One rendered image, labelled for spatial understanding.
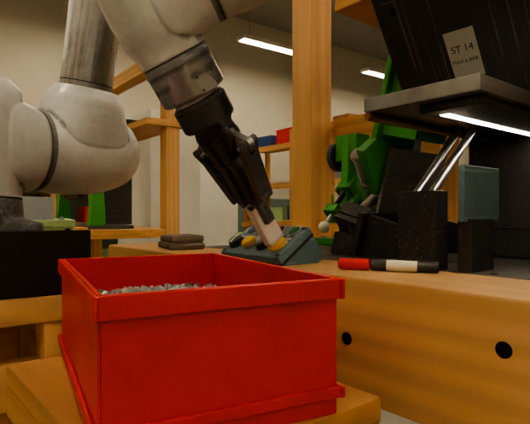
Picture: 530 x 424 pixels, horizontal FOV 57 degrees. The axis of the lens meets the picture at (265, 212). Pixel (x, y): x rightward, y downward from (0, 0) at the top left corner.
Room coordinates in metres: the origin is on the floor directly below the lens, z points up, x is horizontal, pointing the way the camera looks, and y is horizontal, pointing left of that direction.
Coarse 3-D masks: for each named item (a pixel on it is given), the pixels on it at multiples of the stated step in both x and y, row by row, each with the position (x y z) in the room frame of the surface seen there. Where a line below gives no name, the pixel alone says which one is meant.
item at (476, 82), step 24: (384, 96) 0.63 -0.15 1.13; (408, 96) 0.60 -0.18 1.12; (432, 96) 0.57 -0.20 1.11; (456, 96) 0.56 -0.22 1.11; (480, 96) 0.55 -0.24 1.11; (504, 96) 0.57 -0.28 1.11; (528, 96) 0.61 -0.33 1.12; (384, 120) 0.67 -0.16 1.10; (408, 120) 0.70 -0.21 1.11; (432, 120) 0.71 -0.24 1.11; (456, 120) 0.65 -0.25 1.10; (480, 120) 0.65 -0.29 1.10; (504, 120) 0.65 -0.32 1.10; (528, 120) 0.65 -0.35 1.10
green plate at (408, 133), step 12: (384, 72) 0.84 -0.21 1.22; (384, 84) 0.84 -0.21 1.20; (396, 84) 0.84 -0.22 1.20; (384, 132) 0.85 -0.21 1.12; (396, 132) 0.84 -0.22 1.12; (408, 132) 0.82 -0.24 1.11; (420, 132) 0.81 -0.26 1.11; (384, 144) 0.87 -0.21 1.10; (396, 144) 0.89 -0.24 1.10; (408, 144) 0.92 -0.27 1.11; (384, 156) 0.88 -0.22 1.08
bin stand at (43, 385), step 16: (16, 368) 0.56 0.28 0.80; (32, 368) 0.56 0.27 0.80; (48, 368) 0.56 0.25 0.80; (64, 368) 0.56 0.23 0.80; (16, 384) 0.53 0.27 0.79; (32, 384) 0.51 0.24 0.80; (48, 384) 0.51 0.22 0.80; (64, 384) 0.51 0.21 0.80; (16, 400) 0.53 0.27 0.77; (32, 400) 0.48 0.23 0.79; (48, 400) 0.46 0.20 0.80; (64, 400) 0.46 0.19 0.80; (352, 400) 0.46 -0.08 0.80; (368, 400) 0.46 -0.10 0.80; (16, 416) 0.53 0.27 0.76; (32, 416) 0.49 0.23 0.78; (48, 416) 0.44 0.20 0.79; (64, 416) 0.43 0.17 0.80; (80, 416) 0.43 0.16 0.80; (336, 416) 0.43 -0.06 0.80; (352, 416) 0.45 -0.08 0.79; (368, 416) 0.46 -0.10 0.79
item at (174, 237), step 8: (168, 240) 1.04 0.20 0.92; (176, 240) 1.02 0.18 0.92; (184, 240) 1.03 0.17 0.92; (192, 240) 1.04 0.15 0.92; (200, 240) 1.05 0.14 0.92; (168, 248) 1.01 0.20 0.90; (176, 248) 1.02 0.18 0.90; (184, 248) 1.02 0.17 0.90; (192, 248) 1.03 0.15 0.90; (200, 248) 1.04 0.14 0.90
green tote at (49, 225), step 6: (42, 222) 1.22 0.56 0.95; (48, 222) 1.23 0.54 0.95; (54, 222) 1.24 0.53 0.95; (60, 222) 1.24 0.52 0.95; (66, 222) 1.25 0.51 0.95; (72, 222) 1.25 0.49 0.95; (48, 228) 1.23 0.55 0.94; (54, 228) 1.24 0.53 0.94; (60, 228) 1.25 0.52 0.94; (66, 228) 1.25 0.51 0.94; (72, 228) 1.26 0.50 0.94
